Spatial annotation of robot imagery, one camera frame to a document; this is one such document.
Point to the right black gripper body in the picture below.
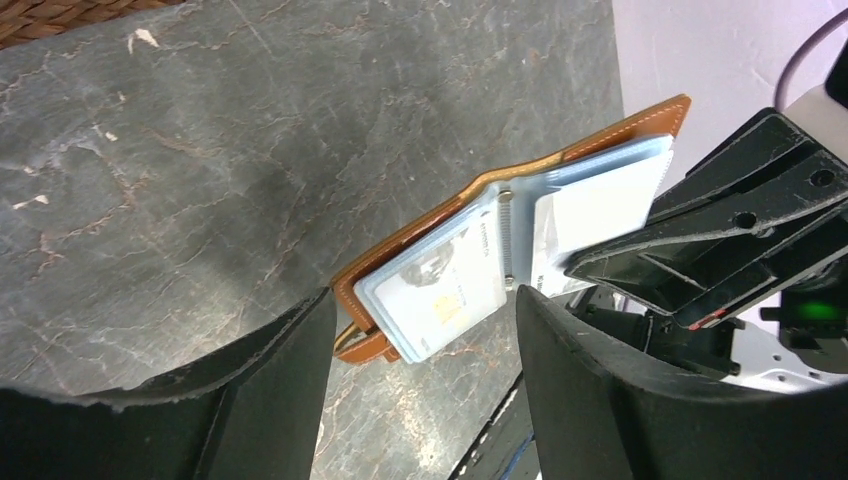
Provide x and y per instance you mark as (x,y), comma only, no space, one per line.
(756,325)

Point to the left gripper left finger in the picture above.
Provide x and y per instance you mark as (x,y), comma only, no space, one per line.
(249,410)

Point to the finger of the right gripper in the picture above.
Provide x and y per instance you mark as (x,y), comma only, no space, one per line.
(765,210)

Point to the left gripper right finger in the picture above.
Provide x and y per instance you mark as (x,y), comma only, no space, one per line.
(602,409)

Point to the white card with emblem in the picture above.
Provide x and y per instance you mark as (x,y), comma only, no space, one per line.
(600,198)

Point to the white card gold chip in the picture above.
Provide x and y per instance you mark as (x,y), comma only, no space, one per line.
(436,293)

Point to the brown leather card holder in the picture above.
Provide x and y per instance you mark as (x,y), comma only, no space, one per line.
(509,194)

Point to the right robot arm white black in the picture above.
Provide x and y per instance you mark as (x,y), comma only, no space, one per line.
(742,265)

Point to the brown wicker divided basket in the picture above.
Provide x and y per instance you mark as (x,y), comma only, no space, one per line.
(23,21)

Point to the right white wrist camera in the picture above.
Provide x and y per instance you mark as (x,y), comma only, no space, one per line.
(822,111)

